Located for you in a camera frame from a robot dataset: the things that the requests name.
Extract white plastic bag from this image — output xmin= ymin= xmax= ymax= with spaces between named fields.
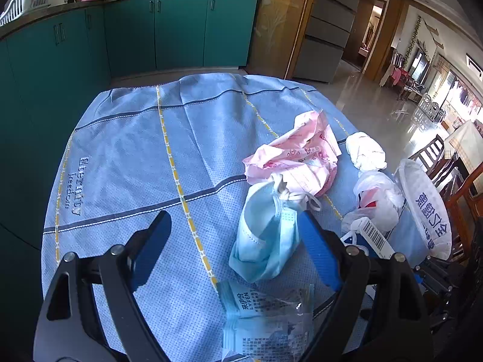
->
xmin=341 ymin=171 xmax=405 ymax=236

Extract brown wooden dining chair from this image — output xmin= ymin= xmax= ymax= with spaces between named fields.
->
xmin=410 ymin=136 xmax=482 ymax=263

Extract white crumpled tissue ball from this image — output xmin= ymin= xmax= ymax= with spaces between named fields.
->
xmin=345 ymin=132 xmax=387 ymax=173

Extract white barcode label tag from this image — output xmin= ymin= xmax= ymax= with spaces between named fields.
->
xmin=341 ymin=217 xmax=395 ymax=259

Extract white bag-lined trash bin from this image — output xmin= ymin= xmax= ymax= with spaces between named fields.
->
xmin=395 ymin=159 xmax=453 ymax=260

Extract light blue checked tablecloth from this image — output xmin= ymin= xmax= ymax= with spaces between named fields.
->
xmin=41 ymin=74 xmax=356 ymax=361

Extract dining table with cloth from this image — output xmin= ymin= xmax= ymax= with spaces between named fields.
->
xmin=444 ymin=121 xmax=482 ymax=178

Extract teal kitchen base cabinets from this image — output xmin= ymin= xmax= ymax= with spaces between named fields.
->
xmin=1 ymin=0 xmax=259 ymax=249

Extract ceiling air conditioner vent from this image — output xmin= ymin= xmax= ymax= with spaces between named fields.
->
xmin=466 ymin=54 xmax=483 ymax=81

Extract silver grey refrigerator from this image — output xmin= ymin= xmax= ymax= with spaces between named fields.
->
xmin=293 ymin=0 xmax=359 ymax=83

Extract wooden sliding door frame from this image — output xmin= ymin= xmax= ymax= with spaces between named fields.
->
xmin=246 ymin=0 xmax=314 ymax=79

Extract light blue face mask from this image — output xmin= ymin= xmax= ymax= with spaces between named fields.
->
xmin=229 ymin=174 xmax=321 ymax=284

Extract clear printed mask wrapper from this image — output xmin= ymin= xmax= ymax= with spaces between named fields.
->
xmin=218 ymin=281 xmax=314 ymax=361

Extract pink crumpled plastic wrapper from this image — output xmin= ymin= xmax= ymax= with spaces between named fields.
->
xmin=243 ymin=111 xmax=341 ymax=197

